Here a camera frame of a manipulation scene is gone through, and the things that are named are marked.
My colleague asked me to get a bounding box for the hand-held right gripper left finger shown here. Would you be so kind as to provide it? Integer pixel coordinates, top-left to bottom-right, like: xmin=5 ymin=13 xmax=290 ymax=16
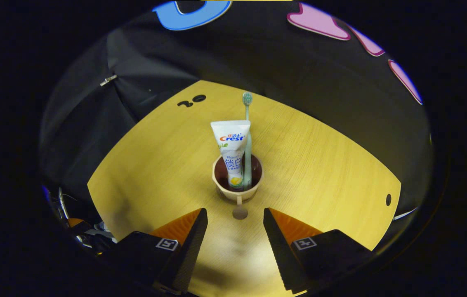
xmin=106 ymin=207 xmax=208 ymax=294

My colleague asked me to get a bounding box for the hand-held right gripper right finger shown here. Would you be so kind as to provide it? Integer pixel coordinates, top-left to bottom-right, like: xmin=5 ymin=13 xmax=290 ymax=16
xmin=263 ymin=207 xmax=373 ymax=294

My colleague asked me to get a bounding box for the beige cup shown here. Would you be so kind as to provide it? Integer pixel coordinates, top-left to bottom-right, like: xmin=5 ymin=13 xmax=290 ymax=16
xmin=212 ymin=153 xmax=264 ymax=220

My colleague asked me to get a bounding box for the pale green toothbrush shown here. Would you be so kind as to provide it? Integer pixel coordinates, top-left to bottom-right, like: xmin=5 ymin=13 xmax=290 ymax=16
xmin=242 ymin=92 xmax=253 ymax=191

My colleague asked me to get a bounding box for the white toothpaste tube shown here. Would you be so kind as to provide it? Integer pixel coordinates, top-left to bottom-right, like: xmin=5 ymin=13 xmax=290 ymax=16
xmin=210 ymin=120 xmax=251 ymax=190

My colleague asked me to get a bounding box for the black backdrop cloth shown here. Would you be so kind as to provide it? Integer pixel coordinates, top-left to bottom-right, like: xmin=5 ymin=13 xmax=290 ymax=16
xmin=40 ymin=0 xmax=434 ymax=225

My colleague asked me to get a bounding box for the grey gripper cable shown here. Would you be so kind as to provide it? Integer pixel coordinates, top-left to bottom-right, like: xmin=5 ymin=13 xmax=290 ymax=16
xmin=59 ymin=187 xmax=70 ymax=220

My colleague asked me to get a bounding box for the white cable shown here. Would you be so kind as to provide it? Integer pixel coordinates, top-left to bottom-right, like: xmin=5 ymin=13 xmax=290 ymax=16
xmin=394 ymin=207 xmax=418 ymax=220

